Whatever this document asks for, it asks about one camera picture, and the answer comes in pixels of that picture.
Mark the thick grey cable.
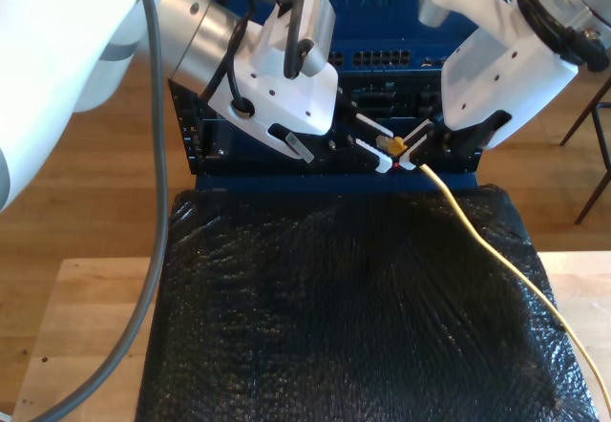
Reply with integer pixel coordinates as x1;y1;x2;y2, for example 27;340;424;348
28;0;171;422

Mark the blue network switch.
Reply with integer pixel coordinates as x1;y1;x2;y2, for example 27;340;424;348
198;0;488;77

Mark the yellow network cable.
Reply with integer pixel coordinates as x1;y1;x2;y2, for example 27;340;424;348
374;134;611;409

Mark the dark metal chair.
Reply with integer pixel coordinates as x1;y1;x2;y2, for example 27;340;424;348
558;75;611;226

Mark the black bubble wrap mat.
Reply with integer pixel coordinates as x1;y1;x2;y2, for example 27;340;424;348
135;183;600;422

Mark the black rack server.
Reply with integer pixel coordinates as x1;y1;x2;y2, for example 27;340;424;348
333;71;445;122

